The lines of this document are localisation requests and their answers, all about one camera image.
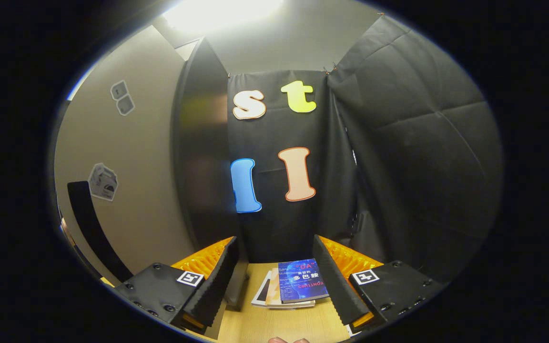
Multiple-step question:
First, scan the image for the beige book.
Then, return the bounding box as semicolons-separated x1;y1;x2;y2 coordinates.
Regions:
265;268;316;308

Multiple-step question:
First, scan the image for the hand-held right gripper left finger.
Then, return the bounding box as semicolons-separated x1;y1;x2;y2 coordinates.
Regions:
112;237;238;334

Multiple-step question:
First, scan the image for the grey shoe cabinet door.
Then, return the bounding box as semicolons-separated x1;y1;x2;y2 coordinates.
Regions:
54;26;197;287

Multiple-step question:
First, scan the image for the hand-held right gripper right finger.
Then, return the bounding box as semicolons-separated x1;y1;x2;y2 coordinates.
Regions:
313;234;447;332

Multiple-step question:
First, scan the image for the blue book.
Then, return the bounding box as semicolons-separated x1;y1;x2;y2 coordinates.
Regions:
277;258;330;304

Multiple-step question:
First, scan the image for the large ceiling light panel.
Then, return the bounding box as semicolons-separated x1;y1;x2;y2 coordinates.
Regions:
163;0;285;34

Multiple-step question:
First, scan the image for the black door handle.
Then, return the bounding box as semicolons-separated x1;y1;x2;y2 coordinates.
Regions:
67;181;135;283

